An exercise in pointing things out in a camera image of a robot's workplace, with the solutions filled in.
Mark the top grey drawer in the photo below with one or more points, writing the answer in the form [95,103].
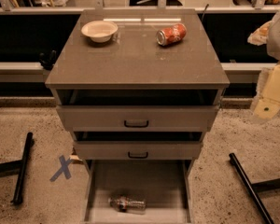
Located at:
[166,110]

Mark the black right stand leg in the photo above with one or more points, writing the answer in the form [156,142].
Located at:
[255,188]

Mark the white paper bowl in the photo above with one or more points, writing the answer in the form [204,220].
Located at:
[99,31]

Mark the black drawer handle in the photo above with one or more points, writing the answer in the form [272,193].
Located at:
[143,155]
[136,123]

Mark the black left stand leg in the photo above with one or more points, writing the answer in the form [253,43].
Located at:
[19,168]

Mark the bottom grey drawer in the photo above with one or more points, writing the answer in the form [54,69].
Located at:
[163,185]

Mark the black clamp on rail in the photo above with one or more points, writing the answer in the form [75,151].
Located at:
[47,61]

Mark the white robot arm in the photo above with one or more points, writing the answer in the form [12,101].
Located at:
[273,39]

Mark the orange soda can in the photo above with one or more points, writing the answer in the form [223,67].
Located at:
[170,35]

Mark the middle grey drawer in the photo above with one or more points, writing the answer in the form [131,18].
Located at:
[159,145]

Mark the black top drawer handle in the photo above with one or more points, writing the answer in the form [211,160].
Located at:
[136,123]

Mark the blue tape cross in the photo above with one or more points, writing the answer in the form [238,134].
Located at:
[63,170]

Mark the clear plastic water bottle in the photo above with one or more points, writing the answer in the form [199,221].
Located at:
[125,204]

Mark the grey drawer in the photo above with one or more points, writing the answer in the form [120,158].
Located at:
[166,110]
[159,145]
[163,185]

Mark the black middle drawer handle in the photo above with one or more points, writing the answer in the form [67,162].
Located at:
[143,155]

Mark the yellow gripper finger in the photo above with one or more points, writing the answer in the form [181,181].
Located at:
[266,103]
[259,37]

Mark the black stand leg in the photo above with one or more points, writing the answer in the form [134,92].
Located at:
[19,168]
[255,188]

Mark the grey drawer cabinet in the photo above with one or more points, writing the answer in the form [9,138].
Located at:
[133,59]

